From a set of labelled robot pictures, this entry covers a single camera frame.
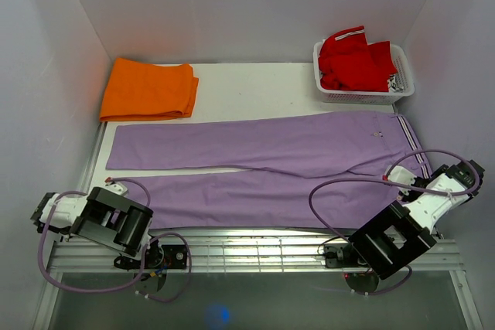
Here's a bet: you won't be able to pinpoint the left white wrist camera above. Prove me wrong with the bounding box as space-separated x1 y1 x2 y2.
104 177 128 196

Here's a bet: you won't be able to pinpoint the white plastic basket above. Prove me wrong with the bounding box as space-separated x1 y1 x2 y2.
312 39 415 105

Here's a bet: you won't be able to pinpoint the purple cable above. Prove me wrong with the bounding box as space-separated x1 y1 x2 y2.
37 177 193 304
308 148 480 295

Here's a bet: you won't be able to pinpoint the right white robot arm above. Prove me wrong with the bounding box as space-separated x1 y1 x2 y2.
349 160 484 280

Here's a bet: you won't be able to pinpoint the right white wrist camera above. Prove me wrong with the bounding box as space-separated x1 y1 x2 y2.
383 165 416 195

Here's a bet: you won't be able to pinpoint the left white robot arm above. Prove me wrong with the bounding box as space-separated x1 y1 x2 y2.
31 185 164 270

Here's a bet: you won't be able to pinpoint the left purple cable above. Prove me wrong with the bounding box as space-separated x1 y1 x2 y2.
37 177 193 304

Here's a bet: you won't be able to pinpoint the red trousers in basket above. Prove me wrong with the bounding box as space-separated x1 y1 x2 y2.
317 26 398 93

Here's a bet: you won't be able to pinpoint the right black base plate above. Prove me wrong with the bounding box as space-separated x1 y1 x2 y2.
322 243 370 269

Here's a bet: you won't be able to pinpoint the purple trousers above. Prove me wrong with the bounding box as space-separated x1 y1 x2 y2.
106 111 431 229

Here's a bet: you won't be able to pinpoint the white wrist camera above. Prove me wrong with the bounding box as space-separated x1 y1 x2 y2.
104 177 128 196
383 165 416 195

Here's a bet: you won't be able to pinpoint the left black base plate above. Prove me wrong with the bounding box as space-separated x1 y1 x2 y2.
119 243 189 270

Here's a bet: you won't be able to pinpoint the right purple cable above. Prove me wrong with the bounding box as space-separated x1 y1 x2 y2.
308 148 480 295

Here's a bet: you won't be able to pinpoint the folded orange trousers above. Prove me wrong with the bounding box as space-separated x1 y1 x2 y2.
99 57 199 122

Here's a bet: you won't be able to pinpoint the aluminium rail frame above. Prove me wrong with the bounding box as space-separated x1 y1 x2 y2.
44 167 465 275

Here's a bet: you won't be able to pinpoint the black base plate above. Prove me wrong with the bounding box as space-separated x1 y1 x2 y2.
322 243 370 269
119 243 189 270

